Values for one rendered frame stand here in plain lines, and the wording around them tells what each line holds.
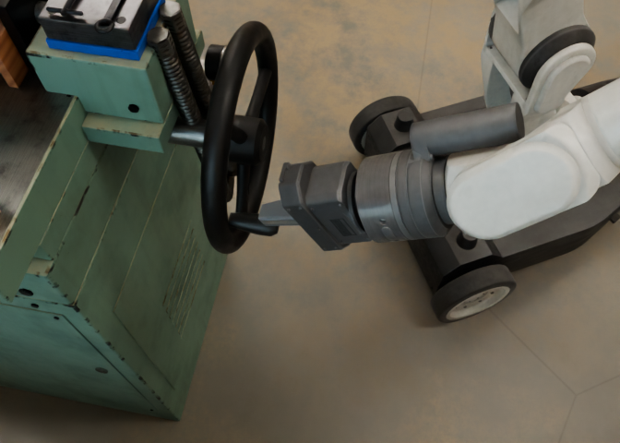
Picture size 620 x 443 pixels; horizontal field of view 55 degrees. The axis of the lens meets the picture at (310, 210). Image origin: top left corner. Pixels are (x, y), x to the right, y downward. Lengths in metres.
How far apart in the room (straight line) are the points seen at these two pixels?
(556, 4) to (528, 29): 0.06
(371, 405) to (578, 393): 0.49
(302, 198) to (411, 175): 0.11
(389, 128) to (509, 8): 0.52
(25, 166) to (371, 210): 0.36
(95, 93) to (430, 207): 0.39
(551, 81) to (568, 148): 0.67
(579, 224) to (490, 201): 1.06
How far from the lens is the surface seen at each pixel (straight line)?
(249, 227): 0.69
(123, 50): 0.66
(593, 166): 0.51
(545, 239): 1.51
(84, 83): 0.71
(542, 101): 1.20
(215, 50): 1.05
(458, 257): 1.38
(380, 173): 0.57
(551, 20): 1.12
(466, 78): 1.99
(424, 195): 0.54
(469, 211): 0.52
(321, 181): 0.60
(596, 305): 1.68
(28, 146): 0.71
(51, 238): 0.73
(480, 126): 0.54
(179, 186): 1.10
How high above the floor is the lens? 1.42
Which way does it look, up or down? 60 degrees down
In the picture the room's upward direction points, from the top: straight up
